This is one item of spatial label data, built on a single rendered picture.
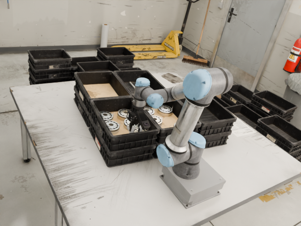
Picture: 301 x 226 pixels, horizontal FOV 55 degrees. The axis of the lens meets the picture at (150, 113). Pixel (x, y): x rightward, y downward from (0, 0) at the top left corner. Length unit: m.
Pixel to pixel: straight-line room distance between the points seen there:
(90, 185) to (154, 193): 0.34
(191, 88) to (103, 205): 0.73
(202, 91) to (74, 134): 1.04
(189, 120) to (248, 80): 3.80
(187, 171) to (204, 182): 0.11
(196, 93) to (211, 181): 0.63
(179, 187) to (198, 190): 0.10
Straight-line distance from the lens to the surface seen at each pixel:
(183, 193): 1.55
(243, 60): 5.04
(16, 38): 4.89
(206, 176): 1.62
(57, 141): 1.85
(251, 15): 4.97
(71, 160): 1.71
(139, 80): 1.51
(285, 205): 3.03
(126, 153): 1.64
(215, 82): 1.15
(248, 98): 3.76
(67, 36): 5.07
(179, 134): 1.30
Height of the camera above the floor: 1.84
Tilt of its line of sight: 31 degrees down
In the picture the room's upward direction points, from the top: 12 degrees clockwise
